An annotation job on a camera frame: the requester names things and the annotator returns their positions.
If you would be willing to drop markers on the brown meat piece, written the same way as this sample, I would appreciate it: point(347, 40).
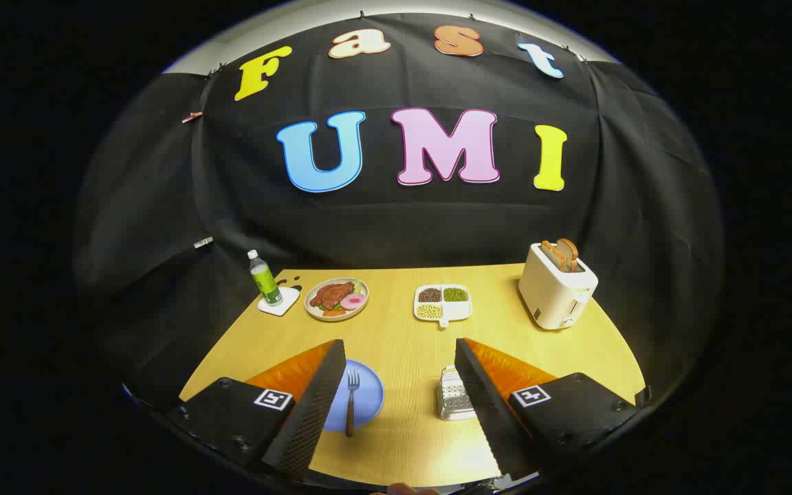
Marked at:
point(331, 294)

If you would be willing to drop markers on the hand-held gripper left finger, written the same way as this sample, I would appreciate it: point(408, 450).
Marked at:
point(313, 405)

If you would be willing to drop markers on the white toaster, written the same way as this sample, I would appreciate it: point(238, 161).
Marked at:
point(554, 295)

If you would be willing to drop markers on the beige round food plate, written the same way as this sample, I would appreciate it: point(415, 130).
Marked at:
point(361, 313)

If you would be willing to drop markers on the green label plastic bottle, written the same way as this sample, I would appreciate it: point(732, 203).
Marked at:
point(265, 282)

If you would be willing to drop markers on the white divided dish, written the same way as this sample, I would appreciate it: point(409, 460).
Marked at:
point(458, 313)

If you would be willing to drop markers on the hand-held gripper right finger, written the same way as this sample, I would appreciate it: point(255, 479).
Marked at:
point(489, 405)

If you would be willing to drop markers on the blue round plate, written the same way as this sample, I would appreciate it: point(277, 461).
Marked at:
point(368, 399)

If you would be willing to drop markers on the brown toast slice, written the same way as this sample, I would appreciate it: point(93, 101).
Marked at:
point(551, 254)
point(569, 251)

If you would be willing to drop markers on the small silver clip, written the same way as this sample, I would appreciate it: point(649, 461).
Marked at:
point(203, 242)

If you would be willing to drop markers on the white square coaster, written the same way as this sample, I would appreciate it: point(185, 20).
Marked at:
point(287, 303)

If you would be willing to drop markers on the brown beans portion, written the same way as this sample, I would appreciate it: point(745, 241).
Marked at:
point(430, 295)

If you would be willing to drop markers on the green beans portion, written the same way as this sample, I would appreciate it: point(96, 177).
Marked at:
point(456, 294)

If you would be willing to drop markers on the pink ham slice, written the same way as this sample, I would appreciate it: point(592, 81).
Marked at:
point(353, 301)

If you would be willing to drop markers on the yellow beans portion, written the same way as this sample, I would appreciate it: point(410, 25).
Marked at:
point(430, 311)

